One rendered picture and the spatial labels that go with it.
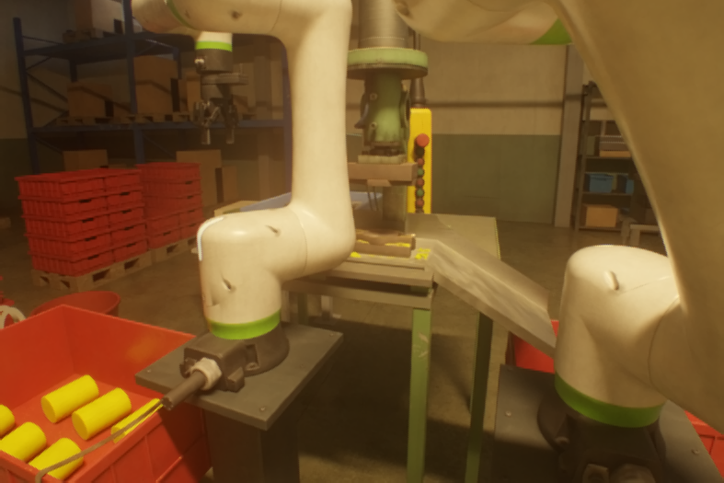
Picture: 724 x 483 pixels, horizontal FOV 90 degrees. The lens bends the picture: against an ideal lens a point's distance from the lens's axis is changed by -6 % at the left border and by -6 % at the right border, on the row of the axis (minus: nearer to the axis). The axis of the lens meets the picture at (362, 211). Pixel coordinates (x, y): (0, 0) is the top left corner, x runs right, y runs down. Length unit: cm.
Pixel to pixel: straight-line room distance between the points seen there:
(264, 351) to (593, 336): 47
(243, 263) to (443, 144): 567
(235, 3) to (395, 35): 43
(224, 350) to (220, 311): 6
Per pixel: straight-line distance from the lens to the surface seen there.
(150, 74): 714
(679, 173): 27
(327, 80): 68
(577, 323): 51
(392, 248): 96
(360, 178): 95
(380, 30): 94
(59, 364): 140
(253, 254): 61
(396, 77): 95
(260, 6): 65
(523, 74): 622
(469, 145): 615
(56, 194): 389
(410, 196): 115
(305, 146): 68
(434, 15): 34
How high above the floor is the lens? 130
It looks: 11 degrees down
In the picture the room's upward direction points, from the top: straight up
